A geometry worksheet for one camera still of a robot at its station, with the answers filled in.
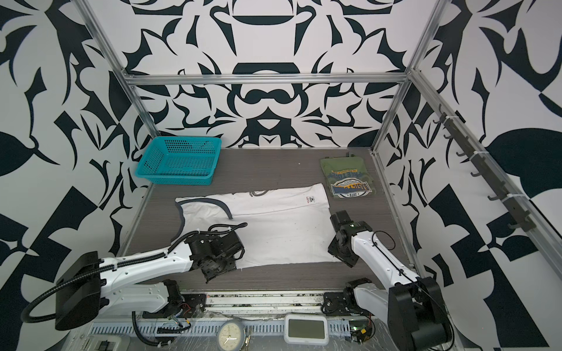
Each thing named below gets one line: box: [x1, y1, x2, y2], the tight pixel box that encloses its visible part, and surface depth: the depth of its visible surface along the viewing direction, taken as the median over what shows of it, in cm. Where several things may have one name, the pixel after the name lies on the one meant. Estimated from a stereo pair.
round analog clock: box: [216, 319, 245, 351], surface depth 67 cm
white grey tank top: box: [171, 182, 342, 268], surface depth 97 cm
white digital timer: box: [283, 314, 330, 346], surface depth 68 cm
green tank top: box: [319, 152, 374, 199], surface depth 108 cm
